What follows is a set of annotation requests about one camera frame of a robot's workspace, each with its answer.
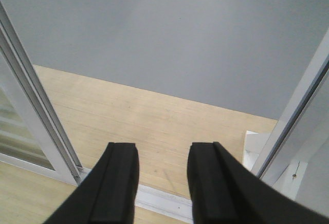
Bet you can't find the white framed sliding glass door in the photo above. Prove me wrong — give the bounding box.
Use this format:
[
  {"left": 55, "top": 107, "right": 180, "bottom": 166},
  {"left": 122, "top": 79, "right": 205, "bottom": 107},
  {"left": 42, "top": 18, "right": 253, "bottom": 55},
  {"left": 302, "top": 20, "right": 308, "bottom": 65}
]
[{"left": 1, "top": 7, "right": 86, "bottom": 185}]

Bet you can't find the wooden platform base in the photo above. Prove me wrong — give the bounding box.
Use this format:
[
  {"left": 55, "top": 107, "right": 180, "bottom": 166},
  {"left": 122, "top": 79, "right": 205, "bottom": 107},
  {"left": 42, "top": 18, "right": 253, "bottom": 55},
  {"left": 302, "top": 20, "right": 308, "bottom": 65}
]
[{"left": 1, "top": 65, "right": 278, "bottom": 223}]

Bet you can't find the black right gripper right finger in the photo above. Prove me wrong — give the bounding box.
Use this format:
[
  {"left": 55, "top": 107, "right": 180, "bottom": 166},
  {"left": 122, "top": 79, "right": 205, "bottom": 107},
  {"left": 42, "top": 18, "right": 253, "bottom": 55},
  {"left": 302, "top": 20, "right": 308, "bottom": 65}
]
[{"left": 187, "top": 142, "right": 328, "bottom": 223}]

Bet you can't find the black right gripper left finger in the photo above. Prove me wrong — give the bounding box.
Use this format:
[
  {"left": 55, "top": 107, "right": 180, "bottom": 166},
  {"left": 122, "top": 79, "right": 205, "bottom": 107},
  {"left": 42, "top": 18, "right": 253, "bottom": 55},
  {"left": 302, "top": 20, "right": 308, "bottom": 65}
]
[{"left": 45, "top": 142, "right": 139, "bottom": 223}]

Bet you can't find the aluminium floor door track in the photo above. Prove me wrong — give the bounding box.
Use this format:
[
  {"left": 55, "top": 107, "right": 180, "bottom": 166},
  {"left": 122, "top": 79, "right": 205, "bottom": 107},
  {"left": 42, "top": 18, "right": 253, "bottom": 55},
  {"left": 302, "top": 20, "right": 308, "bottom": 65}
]
[{"left": 77, "top": 167, "right": 195, "bottom": 223}]

